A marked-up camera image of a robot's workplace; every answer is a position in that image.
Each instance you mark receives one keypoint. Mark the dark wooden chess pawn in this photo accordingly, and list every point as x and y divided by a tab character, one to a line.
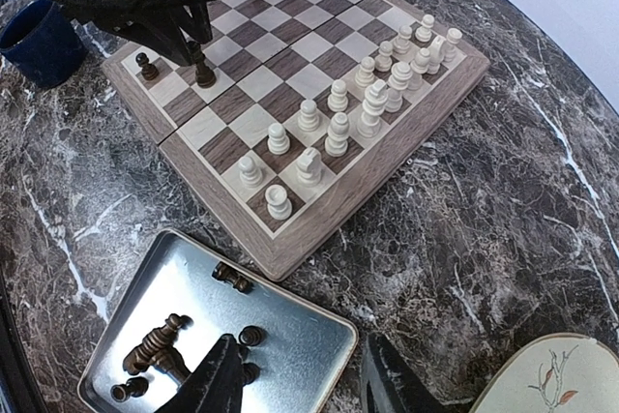
204	75

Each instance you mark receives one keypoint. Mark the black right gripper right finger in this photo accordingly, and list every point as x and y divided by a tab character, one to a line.
388	384

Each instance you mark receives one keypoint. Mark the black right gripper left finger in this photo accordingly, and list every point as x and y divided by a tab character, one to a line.
216	385

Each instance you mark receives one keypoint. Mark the white chess pieces row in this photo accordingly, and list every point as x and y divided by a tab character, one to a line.
315	109

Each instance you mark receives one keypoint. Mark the wooden folding chess board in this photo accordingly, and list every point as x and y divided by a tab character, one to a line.
189	123

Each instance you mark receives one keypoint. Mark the dark blue enamel mug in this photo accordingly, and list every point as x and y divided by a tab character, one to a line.
42	44

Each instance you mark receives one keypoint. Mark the cream floral ceramic plate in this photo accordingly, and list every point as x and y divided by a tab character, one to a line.
561	372

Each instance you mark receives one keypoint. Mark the silver metal tray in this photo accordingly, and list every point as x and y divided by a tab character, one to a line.
304	352

